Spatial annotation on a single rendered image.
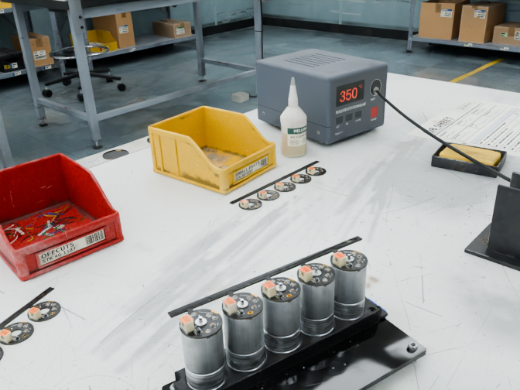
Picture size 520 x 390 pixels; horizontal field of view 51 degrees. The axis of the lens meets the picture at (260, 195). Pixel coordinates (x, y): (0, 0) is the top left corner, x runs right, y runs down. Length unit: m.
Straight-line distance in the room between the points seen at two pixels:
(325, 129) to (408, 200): 0.17
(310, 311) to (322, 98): 0.39
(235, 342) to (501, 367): 0.18
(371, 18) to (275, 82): 5.01
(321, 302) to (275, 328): 0.03
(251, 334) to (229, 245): 0.19
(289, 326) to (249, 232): 0.20
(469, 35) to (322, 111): 4.15
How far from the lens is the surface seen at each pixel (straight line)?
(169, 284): 0.46
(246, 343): 0.33
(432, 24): 4.95
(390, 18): 5.65
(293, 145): 0.69
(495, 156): 0.69
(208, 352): 0.32
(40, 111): 3.48
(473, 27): 4.81
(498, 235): 0.51
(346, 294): 0.37
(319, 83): 0.70
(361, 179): 0.64
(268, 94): 0.79
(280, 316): 0.34
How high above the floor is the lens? 1.01
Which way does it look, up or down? 26 degrees down
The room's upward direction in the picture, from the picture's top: 2 degrees counter-clockwise
